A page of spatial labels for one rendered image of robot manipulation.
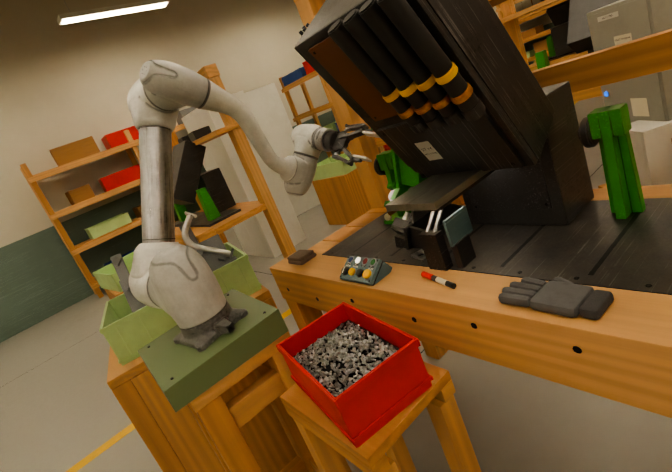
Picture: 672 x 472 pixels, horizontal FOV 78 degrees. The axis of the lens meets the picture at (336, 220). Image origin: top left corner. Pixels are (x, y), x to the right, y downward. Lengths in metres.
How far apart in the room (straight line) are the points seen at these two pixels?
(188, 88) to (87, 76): 6.91
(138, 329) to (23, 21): 7.04
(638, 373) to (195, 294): 1.01
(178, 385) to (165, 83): 0.84
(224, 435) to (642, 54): 1.48
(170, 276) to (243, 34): 8.47
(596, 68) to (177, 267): 1.28
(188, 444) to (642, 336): 1.64
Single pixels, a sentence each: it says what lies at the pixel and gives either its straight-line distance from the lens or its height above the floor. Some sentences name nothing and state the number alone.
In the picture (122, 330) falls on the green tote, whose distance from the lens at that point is 1.83.
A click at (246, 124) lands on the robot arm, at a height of 1.45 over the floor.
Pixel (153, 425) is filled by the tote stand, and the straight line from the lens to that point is 1.92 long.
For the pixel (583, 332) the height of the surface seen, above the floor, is 0.89.
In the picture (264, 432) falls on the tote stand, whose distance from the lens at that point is 2.06.
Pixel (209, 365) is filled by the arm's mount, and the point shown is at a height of 0.90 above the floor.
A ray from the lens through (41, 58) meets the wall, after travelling 8.26.
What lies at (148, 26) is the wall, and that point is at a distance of 8.79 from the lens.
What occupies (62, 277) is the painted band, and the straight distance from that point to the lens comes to 7.89.
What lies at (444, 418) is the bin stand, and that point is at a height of 0.71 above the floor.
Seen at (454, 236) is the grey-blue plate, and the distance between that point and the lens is 1.11.
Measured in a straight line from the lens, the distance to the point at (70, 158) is 7.41.
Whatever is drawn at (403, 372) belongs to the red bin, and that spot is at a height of 0.87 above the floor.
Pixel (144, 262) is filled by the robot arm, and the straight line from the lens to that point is 1.41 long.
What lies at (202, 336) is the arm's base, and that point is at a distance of 1.28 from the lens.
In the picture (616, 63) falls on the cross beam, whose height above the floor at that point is 1.23.
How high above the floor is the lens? 1.41
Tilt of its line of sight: 15 degrees down
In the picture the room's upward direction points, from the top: 22 degrees counter-clockwise
